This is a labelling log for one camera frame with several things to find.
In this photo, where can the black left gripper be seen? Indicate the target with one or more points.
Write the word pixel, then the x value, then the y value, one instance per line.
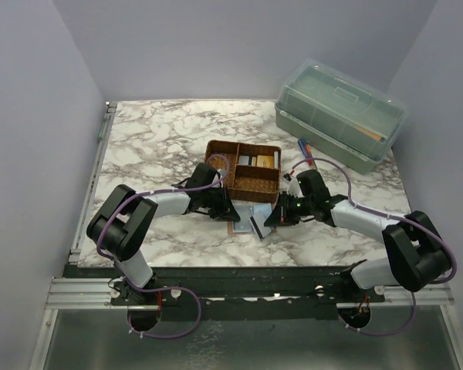
pixel 225 210

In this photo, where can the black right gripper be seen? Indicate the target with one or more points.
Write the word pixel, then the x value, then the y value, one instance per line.
pixel 281 214

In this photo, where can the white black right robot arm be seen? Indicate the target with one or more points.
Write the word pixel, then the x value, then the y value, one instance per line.
pixel 415 257

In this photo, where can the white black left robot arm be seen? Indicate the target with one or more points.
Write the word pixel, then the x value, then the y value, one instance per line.
pixel 120 226

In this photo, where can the grey card in basket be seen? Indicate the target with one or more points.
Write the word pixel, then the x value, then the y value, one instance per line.
pixel 244 160

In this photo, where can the gold VIP card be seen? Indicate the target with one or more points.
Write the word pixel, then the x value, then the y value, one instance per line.
pixel 265 161

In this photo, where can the brown woven divided basket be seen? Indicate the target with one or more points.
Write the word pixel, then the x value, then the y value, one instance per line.
pixel 247 183

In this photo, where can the clear lidded green toolbox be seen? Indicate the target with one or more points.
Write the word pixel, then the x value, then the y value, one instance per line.
pixel 349 121

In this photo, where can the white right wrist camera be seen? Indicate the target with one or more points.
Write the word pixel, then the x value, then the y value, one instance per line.
pixel 293 187

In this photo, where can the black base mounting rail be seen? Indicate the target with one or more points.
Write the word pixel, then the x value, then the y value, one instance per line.
pixel 228 293

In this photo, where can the blue red handled screwdriver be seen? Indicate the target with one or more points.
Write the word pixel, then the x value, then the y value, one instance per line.
pixel 305 151

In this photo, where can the aluminium extrusion frame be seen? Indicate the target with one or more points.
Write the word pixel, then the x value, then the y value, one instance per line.
pixel 83 331

